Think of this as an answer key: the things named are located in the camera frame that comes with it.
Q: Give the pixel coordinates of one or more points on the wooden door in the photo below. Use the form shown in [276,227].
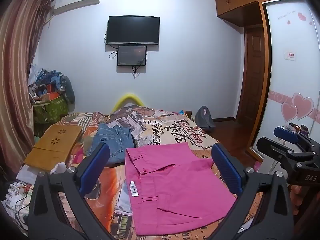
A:
[252,75]

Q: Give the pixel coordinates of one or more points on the grey backpack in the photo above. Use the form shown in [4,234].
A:
[203,120]

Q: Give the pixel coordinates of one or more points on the white cloth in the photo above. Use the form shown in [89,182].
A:
[30,173]

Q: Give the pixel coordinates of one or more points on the wooden lap table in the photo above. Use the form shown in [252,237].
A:
[52,145]

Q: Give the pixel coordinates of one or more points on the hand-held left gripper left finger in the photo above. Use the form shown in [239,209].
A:
[96,170]

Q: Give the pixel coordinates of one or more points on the white power strip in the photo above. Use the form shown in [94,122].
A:
[16,192]

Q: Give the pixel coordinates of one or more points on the small pink item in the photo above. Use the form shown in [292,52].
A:
[257,166]

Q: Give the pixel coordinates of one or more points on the white heart-print wardrobe door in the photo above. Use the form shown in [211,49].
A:
[287,80]

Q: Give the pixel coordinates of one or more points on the yellow foam tube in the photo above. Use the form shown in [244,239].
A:
[128,97]

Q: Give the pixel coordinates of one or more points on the black wall television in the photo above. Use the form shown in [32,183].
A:
[132,30]

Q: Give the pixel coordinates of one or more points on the blue jeans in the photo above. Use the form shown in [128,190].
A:
[113,140]

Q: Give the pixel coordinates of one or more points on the pink pants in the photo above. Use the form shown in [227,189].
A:
[175,187]

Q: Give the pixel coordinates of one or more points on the white air conditioner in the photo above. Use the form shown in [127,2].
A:
[75,1]

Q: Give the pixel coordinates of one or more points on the printed blanket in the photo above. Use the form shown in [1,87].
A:
[160,125]

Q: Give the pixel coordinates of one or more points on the pile of bags and boxes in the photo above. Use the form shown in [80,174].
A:
[47,80]

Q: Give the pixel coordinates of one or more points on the green bag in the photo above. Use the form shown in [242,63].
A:
[51,110]

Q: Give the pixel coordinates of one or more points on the small black monitor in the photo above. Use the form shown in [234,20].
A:
[131,55]

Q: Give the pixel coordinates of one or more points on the striped curtain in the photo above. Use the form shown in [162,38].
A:
[17,80]

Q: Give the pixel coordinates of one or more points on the wooden overhead cabinet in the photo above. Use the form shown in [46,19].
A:
[240,0]

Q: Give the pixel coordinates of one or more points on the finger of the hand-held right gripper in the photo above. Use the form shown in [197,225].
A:
[285,132]
[270,145]

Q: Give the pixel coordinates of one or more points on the wooden bed frame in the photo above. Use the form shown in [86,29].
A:
[189,115]

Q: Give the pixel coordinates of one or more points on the person's right hand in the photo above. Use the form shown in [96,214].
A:
[298,200]

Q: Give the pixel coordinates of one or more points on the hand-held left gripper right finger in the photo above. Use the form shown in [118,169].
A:
[226,170]

